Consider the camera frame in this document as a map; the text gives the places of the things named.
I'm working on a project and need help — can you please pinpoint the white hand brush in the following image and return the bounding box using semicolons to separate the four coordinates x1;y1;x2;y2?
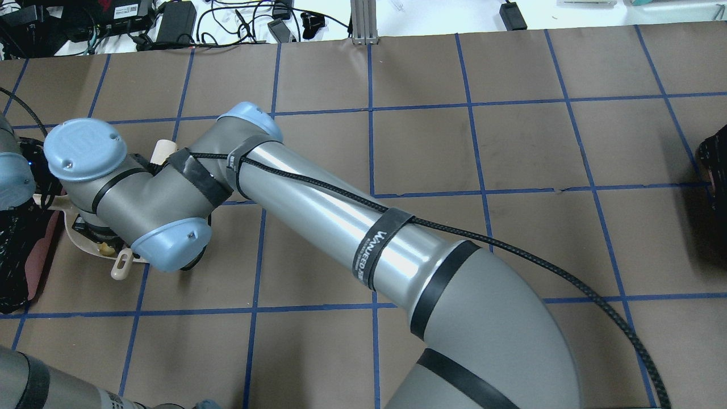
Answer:
111;139;177;281

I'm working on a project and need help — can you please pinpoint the pale yellow peel scrap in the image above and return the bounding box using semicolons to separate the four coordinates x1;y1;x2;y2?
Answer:
98;243;116;257

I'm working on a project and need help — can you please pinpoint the beige plastic dustpan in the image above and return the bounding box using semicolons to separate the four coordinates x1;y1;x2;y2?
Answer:
49;195;129;262

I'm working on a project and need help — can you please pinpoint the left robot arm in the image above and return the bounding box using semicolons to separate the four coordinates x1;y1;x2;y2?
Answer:
2;118;232;313

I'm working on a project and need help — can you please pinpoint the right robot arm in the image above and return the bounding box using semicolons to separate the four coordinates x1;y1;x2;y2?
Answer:
45;102;583;408

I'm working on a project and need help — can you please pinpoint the left bin black liner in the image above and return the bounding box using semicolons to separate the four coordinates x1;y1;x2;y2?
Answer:
1;207;58;314

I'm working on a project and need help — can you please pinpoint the grey phone device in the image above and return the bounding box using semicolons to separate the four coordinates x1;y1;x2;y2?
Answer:
267;19;298;43

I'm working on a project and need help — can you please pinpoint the black adapter top right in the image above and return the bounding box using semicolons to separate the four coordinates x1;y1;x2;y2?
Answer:
499;1;528;31

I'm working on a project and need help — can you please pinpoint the black power adapter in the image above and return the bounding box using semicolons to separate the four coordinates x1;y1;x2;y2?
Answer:
154;1;197;49

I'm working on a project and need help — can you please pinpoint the aluminium frame post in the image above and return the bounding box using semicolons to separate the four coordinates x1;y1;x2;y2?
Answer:
350;0;379;45

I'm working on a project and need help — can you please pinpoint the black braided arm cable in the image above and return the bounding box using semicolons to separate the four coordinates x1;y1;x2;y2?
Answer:
187;151;674;409

